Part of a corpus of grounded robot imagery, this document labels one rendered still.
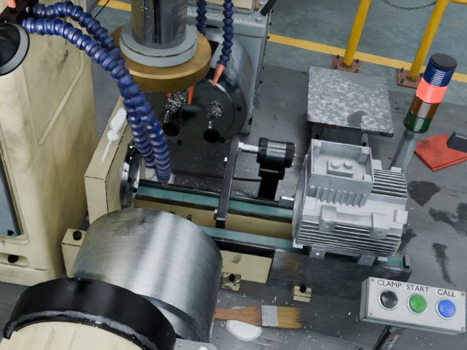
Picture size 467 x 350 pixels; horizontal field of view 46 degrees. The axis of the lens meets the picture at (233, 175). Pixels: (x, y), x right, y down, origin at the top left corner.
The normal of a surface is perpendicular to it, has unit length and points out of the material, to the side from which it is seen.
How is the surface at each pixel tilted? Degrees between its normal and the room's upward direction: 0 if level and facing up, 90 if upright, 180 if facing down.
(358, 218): 0
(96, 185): 90
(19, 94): 90
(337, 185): 90
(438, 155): 1
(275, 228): 90
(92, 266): 36
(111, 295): 14
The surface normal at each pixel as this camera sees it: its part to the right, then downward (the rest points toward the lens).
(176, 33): 0.66, 0.58
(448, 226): 0.11, -0.70
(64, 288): -0.13, -0.72
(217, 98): -0.11, 0.69
